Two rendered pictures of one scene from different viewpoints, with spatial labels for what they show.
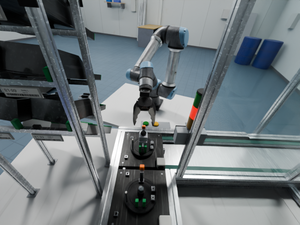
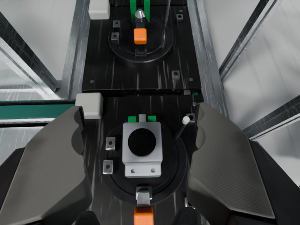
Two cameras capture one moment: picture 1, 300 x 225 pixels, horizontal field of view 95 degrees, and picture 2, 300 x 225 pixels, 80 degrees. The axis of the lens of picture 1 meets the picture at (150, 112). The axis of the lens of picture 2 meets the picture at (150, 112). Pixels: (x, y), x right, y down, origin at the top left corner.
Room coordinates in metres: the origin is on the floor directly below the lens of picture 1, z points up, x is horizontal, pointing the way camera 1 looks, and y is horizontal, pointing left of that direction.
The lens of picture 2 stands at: (0.56, 0.03, 1.28)
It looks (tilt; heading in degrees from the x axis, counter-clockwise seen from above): 67 degrees down; 179
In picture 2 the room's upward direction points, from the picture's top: 3 degrees clockwise
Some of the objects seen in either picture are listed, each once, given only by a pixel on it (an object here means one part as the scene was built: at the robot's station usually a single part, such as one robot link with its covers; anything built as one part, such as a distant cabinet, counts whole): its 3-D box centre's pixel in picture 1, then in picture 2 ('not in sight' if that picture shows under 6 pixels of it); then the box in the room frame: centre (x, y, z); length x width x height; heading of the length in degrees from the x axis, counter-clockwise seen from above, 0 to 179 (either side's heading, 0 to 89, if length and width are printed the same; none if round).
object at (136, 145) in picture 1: (142, 146); (143, 157); (0.51, 0.03, 0.98); 0.14 x 0.14 x 0.02
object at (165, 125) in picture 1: (155, 127); not in sight; (0.73, -0.05, 0.93); 0.21 x 0.07 x 0.06; 93
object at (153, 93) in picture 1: (154, 87); not in sight; (1.13, -0.02, 1.05); 0.13 x 0.12 x 0.14; 62
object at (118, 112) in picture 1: (150, 108); not in sight; (1.08, 0.00, 0.84); 0.90 x 0.70 x 0.03; 73
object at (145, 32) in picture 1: (150, 35); not in sight; (8.04, 0.28, 0.42); 1.63 x 0.81 x 0.85; 163
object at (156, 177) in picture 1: (140, 191); (140, 27); (0.25, 0.01, 1.01); 0.24 x 0.24 x 0.13; 3
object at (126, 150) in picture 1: (142, 148); (143, 159); (0.51, 0.03, 0.96); 0.24 x 0.24 x 0.02; 3
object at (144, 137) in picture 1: (143, 138); (142, 140); (0.50, 0.02, 1.06); 0.08 x 0.04 x 0.07; 3
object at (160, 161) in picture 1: (160, 163); (90, 107); (0.42, -0.08, 0.97); 0.05 x 0.05 x 0.04; 3
